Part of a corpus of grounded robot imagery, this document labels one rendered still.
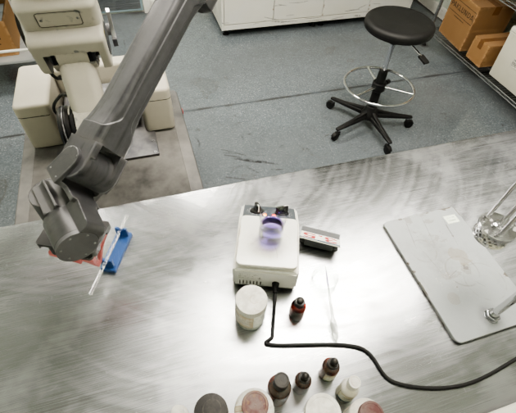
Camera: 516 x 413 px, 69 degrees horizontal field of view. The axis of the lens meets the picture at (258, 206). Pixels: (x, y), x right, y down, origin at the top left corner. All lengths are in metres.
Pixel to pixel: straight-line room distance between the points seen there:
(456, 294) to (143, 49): 0.75
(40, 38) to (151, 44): 0.77
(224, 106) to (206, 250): 1.71
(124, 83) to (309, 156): 1.65
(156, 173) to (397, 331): 1.09
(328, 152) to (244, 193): 1.32
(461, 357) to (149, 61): 0.76
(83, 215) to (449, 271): 0.74
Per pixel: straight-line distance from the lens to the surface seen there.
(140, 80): 0.62
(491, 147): 1.31
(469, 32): 3.20
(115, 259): 0.86
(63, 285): 0.88
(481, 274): 0.96
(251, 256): 0.74
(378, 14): 2.17
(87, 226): 0.56
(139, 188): 1.52
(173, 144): 1.67
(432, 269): 0.92
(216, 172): 2.04
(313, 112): 2.49
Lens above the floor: 1.47
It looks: 51 degrees down
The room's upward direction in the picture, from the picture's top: 4 degrees clockwise
